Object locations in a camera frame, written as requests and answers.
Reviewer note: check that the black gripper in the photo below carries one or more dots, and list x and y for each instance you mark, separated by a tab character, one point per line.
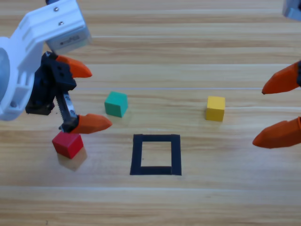
299	78
49	84

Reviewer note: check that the green cube block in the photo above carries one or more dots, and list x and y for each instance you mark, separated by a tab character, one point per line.
115	103

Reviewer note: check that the red cube block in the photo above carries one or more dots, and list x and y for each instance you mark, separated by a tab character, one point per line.
68	146

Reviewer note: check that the yellow cube block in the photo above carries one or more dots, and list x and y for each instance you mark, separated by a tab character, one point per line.
215	109

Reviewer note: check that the black tape square outline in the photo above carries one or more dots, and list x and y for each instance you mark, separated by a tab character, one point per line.
136	155

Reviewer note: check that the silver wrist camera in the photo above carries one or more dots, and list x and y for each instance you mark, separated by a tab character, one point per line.
68	42
294	11

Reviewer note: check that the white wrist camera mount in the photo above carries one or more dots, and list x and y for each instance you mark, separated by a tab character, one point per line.
28	30

